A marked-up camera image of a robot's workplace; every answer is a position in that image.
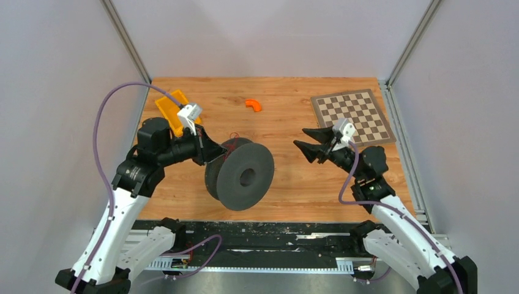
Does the orange curved plastic piece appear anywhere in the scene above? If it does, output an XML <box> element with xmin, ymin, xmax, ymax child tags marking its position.
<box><xmin>245</xmin><ymin>99</ymin><xmax>263</xmax><ymax>112</ymax></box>

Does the yellow plastic bin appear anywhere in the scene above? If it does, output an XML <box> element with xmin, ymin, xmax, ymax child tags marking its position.
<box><xmin>155</xmin><ymin>89</ymin><xmax>189</xmax><ymax>137</ymax></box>

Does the wooden chessboard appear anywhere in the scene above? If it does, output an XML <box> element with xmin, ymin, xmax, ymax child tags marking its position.
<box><xmin>310</xmin><ymin>88</ymin><xmax>397</xmax><ymax>157</ymax></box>

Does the left aluminium frame post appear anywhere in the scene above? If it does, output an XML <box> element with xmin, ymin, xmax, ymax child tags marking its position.
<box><xmin>100</xmin><ymin>0</ymin><xmax>152</xmax><ymax>82</ymax></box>

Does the right aluminium frame post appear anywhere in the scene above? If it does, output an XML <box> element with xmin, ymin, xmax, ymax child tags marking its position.
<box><xmin>386</xmin><ymin>0</ymin><xmax>444</xmax><ymax>88</ymax></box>

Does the black cable spool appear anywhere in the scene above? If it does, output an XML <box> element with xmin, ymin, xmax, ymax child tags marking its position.
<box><xmin>204</xmin><ymin>137</ymin><xmax>275</xmax><ymax>211</ymax></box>

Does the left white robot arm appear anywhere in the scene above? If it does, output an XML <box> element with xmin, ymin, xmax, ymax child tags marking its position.
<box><xmin>55</xmin><ymin>118</ymin><xmax>227</xmax><ymax>293</ymax></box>

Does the aluminium frame post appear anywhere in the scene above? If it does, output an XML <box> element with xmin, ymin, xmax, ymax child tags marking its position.
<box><xmin>100</xmin><ymin>0</ymin><xmax>152</xmax><ymax>82</ymax></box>
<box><xmin>386</xmin><ymin>0</ymin><xmax>444</xmax><ymax>88</ymax></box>

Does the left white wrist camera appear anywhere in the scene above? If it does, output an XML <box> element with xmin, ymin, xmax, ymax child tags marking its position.
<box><xmin>177</xmin><ymin>103</ymin><xmax>203</xmax><ymax>135</ymax></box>

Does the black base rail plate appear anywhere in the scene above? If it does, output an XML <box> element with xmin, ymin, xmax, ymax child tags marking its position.
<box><xmin>138</xmin><ymin>219</ymin><xmax>390</xmax><ymax>271</ymax></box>

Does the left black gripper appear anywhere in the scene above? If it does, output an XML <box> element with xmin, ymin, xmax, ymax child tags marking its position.
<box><xmin>157</xmin><ymin>123</ymin><xmax>228</xmax><ymax>167</ymax></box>

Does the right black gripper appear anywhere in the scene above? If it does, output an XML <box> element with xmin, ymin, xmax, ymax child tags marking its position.
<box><xmin>293</xmin><ymin>126</ymin><xmax>364</xmax><ymax>182</ymax></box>

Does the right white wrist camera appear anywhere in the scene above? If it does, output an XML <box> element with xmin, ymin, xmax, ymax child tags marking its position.
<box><xmin>332</xmin><ymin>118</ymin><xmax>356</xmax><ymax>146</ymax></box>

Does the thin red wire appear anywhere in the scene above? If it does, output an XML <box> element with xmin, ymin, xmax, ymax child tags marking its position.
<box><xmin>223</xmin><ymin>132</ymin><xmax>241</xmax><ymax>160</ymax></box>

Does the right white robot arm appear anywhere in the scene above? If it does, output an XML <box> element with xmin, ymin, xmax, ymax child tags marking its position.
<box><xmin>294</xmin><ymin>124</ymin><xmax>478</xmax><ymax>293</ymax></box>

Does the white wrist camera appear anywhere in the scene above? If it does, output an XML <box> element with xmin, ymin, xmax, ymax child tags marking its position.
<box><xmin>177</xmin><ymin>103</ymin><xmax>203</xmax><ymax>135</ymax></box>
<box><xmin>332</xmin><ymin>118</ymin><xmax>356</xmax><ymax>146</ymax></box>

